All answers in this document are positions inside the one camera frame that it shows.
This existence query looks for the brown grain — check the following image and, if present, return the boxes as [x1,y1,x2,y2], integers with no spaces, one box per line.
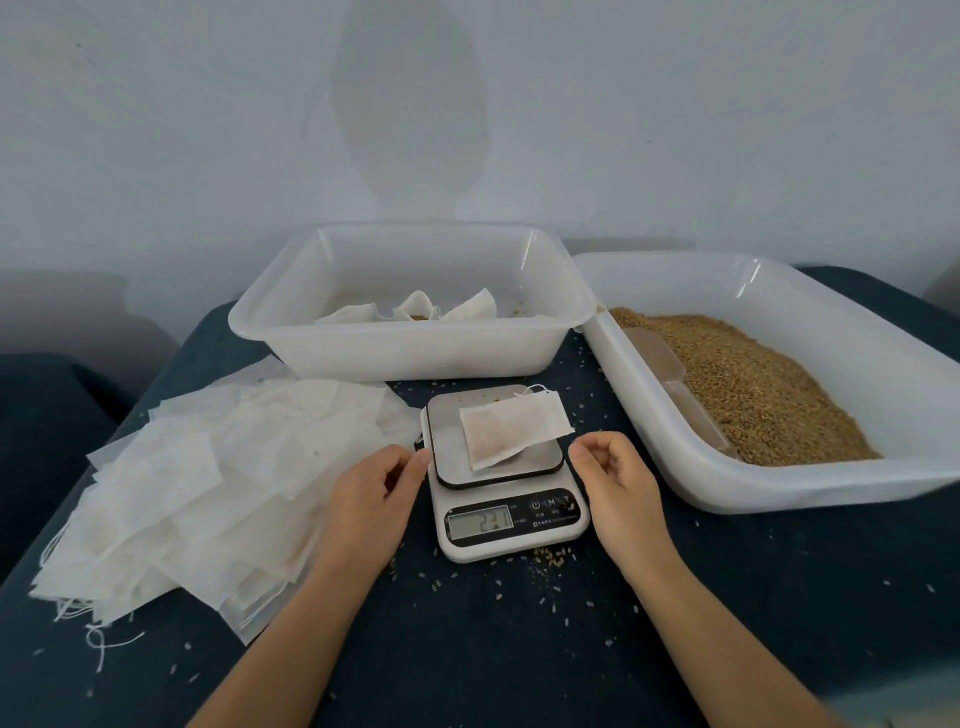
[612,307,884,468]

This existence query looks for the white plastic tub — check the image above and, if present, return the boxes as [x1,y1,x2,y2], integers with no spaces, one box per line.
[228,223,600,383]

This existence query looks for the pile of white bags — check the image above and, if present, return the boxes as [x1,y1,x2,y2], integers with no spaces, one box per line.
[30,355,426,650]

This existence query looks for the person's right hand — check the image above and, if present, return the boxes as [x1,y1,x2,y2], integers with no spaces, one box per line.
[565,430,674,582]

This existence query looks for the person's left hand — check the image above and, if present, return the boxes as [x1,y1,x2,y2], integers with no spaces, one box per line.
[318,444,435,590]

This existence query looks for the white digital kitchen scale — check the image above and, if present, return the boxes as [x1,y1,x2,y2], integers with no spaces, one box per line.
[420,384,593,566]

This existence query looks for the white mesh bag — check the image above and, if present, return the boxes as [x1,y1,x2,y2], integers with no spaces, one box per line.
[457,385,578,476]
[313,301,381,326]
[393,289,441,324]

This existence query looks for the clear plastic scoop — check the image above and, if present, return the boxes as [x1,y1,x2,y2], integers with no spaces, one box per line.
[627,327,741,461]

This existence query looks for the dark blue tablecloth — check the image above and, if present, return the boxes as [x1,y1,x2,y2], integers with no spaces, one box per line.
[0,352,140,590]
[0,262,960,728]

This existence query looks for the white tray of grain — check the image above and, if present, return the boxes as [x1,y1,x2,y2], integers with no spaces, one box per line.
[574,250,960,516]

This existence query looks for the person's left forearm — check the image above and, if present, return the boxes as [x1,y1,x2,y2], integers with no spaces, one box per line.
[187,562,384,728]

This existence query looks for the person's right forearm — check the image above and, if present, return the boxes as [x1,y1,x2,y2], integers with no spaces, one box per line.
[622,547,845,728]

